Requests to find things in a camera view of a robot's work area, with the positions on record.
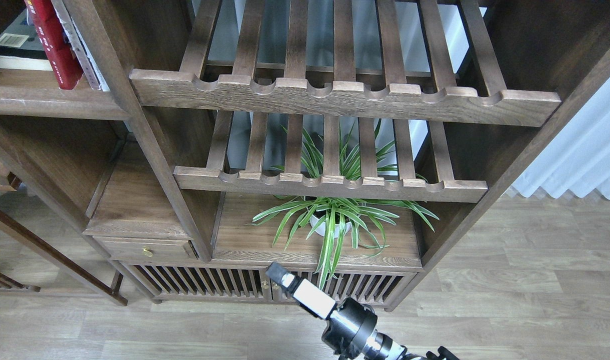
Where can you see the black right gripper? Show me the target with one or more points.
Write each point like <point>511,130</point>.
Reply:
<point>350,325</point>

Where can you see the red paperback book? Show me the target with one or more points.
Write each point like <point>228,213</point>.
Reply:
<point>50,32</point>

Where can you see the thick green black book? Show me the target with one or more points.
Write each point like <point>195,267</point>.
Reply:
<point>21,48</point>

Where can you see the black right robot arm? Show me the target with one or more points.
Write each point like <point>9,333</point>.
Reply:
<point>387,349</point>

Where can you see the green spider plant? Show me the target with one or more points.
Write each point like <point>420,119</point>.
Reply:
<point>336,216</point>

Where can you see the brass drawer knob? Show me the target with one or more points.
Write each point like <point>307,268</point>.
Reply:
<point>147,252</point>

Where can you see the dark wooden bookshelf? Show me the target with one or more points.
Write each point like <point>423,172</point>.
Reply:
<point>448,101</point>

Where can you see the worn upright book spine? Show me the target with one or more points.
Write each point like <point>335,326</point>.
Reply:
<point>81,50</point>

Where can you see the white curtain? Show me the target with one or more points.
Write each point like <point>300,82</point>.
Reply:
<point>578,158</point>

